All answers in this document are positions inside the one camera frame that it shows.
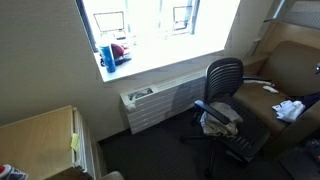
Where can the white cloth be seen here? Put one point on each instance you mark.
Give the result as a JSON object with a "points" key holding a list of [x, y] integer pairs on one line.
{"points": [[289, 110]]}

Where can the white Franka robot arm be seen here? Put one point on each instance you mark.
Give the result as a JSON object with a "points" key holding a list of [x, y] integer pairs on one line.
{"points": [[111, 176]]}

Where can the black mesh office chair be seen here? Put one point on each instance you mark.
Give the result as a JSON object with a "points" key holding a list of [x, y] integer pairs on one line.
{"points": [[223, 76]]}

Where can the beige crumpled cloth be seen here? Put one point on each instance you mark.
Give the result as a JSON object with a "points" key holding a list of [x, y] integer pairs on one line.
{"points": [[220, 121]]}

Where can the brown leather couch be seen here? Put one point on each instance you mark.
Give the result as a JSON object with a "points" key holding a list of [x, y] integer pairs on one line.
{"points": [[290, 70]]}

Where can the dark blue cloth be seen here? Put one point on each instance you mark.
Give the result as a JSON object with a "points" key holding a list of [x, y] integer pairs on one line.
{"points": [[310, 99]]}

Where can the dark red cap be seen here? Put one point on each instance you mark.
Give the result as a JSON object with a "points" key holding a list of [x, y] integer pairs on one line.
{"points": [[117, 50]]}

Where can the blue bottle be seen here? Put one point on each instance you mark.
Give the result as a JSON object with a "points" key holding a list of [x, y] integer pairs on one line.
{"points": [[108, 58]]}

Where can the dark framed window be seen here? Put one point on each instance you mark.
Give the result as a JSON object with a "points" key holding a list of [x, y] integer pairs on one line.
{"points": [[87, 26]]}

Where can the yellow sticky note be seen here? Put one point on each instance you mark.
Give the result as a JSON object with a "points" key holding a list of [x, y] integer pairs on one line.
{"points": [[75, 141]]}

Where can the long white paper strip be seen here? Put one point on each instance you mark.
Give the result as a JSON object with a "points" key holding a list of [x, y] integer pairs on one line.
{"points": [[263, 82]]}

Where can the small white crumpled paper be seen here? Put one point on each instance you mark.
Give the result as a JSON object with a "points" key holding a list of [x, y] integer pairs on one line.
{"points": [[270, 89]]}

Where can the light wooden drawer cabinet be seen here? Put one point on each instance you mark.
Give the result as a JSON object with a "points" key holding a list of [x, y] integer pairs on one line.
{"points": [[36, 143]]}

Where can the red white small bottle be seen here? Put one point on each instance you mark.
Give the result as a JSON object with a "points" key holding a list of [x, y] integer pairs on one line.
{"points": [[11, 172]]}

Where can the white wall heater unit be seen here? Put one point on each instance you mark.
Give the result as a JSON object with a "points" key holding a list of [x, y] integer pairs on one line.
{"points": [[166, 100]]}

